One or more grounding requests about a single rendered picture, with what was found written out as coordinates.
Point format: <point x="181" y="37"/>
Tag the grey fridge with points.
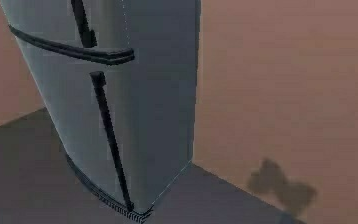
<point x="153" y="100"/>

